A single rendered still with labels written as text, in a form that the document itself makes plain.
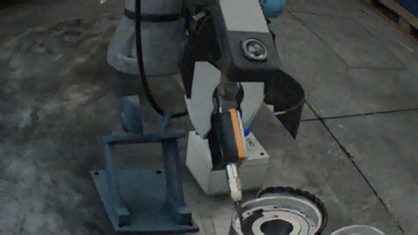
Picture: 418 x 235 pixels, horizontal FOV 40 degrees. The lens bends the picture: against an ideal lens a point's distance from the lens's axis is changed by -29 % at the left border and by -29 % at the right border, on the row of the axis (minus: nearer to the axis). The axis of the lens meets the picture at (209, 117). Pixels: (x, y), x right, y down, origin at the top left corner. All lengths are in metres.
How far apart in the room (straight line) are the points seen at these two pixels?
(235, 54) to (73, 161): 0.33
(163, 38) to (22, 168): 0.38
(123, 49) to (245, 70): 0.51
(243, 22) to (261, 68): 0.05
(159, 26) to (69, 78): 0.17
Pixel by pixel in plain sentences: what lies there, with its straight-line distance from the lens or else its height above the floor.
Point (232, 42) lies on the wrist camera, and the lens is 0.66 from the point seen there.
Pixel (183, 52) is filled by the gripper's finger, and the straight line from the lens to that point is 0.73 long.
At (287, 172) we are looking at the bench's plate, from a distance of 0.94.
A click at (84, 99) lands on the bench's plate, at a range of 1.06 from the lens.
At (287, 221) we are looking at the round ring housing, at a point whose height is 0.83.
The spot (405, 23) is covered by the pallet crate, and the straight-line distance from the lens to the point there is 4.51.
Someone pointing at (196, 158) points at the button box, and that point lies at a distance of 0.89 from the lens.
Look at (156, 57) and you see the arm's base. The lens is 1.12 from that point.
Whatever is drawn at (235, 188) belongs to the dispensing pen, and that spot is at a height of 0.87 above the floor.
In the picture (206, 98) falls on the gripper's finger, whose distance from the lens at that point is 0.76.
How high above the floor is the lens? 1.29
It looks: 28 degrees down
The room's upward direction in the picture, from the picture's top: 7 degrees clockwise
